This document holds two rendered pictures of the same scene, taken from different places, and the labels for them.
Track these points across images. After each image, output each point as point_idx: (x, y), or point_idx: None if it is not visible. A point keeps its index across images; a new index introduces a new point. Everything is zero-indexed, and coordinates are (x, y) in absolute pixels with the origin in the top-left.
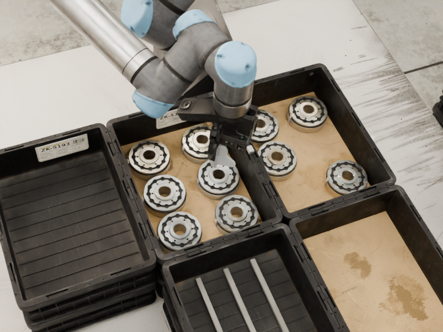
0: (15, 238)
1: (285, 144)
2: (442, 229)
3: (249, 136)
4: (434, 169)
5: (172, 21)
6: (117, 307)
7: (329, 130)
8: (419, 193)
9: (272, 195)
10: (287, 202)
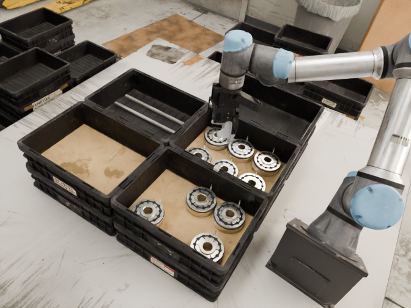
0: (278, 110)
1: (203, 209)
2: (59, 269)
3: (210, 99)
4: None
5: (340, 193)
6: None
7: None
8: (87, 290)
9: (183, 153)
10: (175, 185)
